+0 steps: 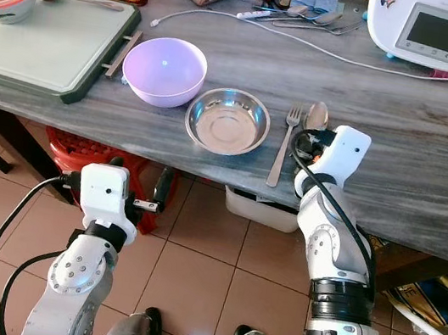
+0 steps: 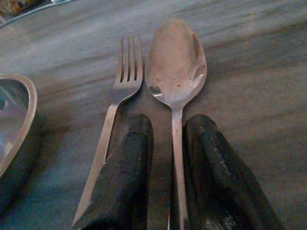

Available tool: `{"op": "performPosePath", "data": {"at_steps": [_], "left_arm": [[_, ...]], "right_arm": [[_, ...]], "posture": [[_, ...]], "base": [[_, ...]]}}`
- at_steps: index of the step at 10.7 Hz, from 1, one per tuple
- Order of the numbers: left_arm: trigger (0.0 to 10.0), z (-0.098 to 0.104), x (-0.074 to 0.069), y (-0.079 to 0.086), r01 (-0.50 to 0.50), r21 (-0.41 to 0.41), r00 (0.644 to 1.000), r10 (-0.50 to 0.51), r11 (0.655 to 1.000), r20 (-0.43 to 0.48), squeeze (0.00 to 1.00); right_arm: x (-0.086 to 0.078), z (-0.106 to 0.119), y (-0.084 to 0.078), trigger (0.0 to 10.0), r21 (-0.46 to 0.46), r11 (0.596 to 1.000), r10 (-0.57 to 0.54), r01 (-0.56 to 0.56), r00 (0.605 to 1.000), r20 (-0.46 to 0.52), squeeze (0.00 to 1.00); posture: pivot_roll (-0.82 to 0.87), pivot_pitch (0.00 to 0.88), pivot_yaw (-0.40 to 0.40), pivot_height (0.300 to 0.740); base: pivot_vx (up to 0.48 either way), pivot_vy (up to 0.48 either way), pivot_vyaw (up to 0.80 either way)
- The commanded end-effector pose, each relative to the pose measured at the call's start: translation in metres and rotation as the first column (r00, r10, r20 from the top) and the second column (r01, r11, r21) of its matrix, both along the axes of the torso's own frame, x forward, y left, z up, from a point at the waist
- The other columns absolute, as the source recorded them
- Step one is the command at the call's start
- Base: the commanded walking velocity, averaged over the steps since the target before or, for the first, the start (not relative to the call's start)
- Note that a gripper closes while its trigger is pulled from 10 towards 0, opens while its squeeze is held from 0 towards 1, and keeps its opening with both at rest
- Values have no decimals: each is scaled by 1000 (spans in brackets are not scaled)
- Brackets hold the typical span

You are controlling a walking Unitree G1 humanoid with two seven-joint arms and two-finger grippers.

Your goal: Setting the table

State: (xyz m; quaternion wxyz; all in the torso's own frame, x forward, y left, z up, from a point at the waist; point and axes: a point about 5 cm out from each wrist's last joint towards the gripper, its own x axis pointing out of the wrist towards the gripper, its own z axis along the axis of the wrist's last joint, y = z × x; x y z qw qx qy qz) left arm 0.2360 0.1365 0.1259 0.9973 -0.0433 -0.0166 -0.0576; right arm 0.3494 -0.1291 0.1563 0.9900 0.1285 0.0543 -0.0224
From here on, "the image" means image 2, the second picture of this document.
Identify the patterned floor rug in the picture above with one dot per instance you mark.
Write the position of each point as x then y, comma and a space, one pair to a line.
16, 6

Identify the silver metal fork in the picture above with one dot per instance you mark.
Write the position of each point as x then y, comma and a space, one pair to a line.
120, 95

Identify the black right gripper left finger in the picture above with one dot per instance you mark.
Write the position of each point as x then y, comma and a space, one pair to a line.
122, 172

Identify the silver metal spoon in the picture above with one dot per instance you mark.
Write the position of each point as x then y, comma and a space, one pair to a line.
176, 64

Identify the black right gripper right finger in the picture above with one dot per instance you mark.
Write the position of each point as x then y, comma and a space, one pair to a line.
216, 177

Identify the steel plate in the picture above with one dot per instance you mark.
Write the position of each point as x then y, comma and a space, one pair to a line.
14, 115

